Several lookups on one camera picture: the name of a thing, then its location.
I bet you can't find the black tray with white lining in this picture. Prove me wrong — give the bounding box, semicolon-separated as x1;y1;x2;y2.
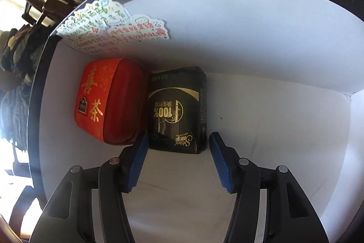
27;0;364;243

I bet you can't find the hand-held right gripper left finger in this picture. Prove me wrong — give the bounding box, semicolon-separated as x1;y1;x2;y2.
28;132;150;243

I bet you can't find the green lettered paper sticker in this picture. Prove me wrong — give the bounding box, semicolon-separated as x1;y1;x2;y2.
55;0;132;36

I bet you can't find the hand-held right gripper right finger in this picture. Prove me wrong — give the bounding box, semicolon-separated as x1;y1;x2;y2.
209;132;337;243

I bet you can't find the red lettered paper sticker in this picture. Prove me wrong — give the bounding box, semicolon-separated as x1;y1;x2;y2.
109;14;171;46

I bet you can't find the red tea box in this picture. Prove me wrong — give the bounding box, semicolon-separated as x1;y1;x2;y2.
74;58;148;146

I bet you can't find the pile of dark clothes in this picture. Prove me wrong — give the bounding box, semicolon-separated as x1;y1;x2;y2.
0;27;44;147

